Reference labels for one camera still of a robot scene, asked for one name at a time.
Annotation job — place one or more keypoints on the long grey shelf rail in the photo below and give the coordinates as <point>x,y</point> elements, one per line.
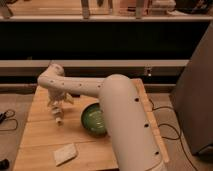
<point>93,63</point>

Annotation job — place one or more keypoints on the grey cabinet on right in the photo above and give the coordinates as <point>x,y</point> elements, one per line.
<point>192,97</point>

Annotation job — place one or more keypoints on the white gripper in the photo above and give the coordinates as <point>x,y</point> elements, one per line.
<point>57,96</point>

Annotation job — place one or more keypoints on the green ceramic bowl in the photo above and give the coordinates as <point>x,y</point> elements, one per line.
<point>92,120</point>

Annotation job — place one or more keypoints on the wooden table board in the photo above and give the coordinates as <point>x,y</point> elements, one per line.
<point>42,136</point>

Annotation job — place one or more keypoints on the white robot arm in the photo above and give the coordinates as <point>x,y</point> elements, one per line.
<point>133,142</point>

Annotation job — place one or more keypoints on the black object bottom left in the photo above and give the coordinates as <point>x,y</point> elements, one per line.
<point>4,164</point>

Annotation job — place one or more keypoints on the beige sponge block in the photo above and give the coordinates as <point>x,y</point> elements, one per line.
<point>65,154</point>

